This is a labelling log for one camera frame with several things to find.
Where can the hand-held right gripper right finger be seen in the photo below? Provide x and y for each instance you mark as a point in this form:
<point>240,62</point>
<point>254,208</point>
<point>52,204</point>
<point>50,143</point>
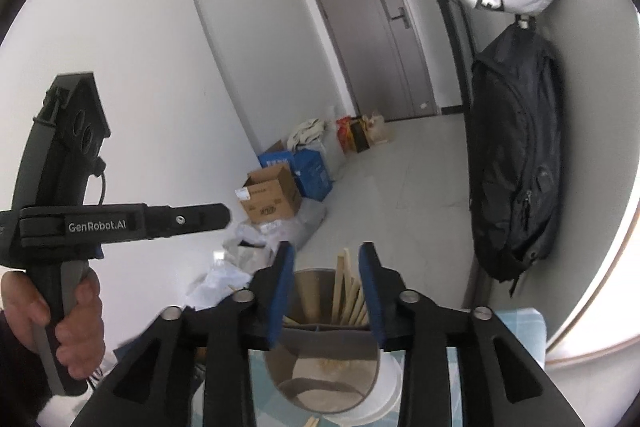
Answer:
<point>372,297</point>

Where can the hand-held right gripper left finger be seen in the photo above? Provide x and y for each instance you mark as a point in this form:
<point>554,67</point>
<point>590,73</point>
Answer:
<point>279,297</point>

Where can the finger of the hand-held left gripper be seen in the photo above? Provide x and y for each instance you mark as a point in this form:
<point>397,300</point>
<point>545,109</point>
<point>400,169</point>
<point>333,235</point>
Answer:
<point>190,219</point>

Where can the wooden chopstick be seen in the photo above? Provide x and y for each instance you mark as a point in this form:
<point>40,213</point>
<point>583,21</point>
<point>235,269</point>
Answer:
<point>352,302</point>
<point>312,422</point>
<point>361,309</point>

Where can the grey utensil holder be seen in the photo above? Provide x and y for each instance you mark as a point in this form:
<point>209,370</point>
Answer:
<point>325,387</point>

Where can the person's left forearm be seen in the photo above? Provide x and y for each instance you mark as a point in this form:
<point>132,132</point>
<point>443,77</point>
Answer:
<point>20,382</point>

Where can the person's left hand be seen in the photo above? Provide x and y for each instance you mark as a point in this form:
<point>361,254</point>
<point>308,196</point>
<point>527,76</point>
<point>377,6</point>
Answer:
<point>82,332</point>

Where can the white plastic sheet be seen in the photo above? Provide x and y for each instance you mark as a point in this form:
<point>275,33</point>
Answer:
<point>220,279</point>

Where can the grey plastic package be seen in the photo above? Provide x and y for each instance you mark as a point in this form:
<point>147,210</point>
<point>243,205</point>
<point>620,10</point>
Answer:
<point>305,222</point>

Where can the brown cardboard box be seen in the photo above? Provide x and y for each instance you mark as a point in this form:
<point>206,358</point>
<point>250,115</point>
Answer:
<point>272,197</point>

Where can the blue cardboard box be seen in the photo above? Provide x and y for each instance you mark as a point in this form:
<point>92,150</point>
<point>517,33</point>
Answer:
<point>312,172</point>

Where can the beige paper bag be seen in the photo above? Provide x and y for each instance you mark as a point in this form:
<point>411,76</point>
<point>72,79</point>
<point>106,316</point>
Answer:
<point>377,129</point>

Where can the black backpack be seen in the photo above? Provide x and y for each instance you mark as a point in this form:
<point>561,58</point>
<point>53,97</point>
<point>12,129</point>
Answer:
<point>510,157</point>

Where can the grey door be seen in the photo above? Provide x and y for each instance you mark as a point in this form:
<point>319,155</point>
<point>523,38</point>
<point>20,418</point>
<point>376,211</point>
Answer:
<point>370,32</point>

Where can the black door frame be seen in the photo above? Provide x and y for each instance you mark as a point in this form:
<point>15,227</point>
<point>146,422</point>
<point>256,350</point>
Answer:
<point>457,57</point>

